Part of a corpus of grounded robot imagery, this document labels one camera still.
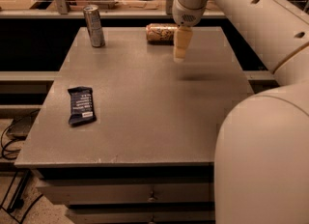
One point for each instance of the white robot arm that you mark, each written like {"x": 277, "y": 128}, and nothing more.
{"x": 261, "y": 162}

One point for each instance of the tall silver can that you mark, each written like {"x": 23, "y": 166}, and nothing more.
{"x": 94, "y": 28}

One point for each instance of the grey drawer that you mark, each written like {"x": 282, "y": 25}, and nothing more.
{"x": 126, "y": 191}
{"x": 144, "y": 214}

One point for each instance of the grey box on floor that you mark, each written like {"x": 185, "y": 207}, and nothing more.
{"x": 20, "y": 128}

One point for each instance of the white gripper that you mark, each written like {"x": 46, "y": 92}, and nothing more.
{"x": 187, "y": 14}

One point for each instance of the grey drawer cabinet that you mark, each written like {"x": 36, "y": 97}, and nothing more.
{"x": 155, "y": 118}

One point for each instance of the dark blue snack wrapper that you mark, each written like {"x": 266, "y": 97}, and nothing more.
{"x": 81, "y": 106}

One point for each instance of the upper grey drawer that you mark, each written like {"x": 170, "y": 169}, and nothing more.
{"x": 126, "y": 191}

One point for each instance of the lower grey drawer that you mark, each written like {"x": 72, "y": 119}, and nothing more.
{"x": 144, "y": 214}

